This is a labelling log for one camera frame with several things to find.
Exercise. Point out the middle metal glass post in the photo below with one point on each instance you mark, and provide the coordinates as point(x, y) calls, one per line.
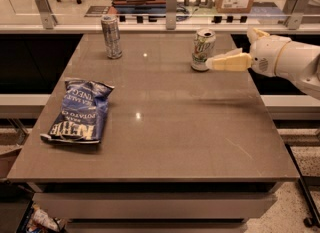
point(171, 6)

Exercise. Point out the blue chip bag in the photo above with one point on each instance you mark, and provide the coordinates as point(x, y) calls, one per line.
point(83, 113)

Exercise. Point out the snack bags in bin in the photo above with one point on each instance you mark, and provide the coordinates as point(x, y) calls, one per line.
point(41, 222)

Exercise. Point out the metal glass post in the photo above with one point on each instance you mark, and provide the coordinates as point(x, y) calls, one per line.
point(295, 14)
point(46, 14)
point(171, 6)

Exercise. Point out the white green 7up can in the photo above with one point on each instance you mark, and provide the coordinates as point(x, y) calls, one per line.
point(204, 43)

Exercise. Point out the left metal glass post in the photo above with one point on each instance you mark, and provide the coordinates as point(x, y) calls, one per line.
point(46, 14)

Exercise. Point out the grey drawer front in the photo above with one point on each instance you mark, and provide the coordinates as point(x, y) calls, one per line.
point(155, 205)

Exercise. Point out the tall silver blue can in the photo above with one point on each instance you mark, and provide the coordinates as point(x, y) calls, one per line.
point(111, 34)

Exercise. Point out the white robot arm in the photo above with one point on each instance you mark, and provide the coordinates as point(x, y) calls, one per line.
point(299, 63)

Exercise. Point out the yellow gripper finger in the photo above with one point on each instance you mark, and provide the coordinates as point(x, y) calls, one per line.
point(235, 60)
point(255, 34)

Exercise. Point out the right metal glass post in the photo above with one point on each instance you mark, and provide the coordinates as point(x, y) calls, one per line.
point(295, 14)

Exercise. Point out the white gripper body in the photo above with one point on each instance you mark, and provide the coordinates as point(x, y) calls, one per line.
point(265, 57)

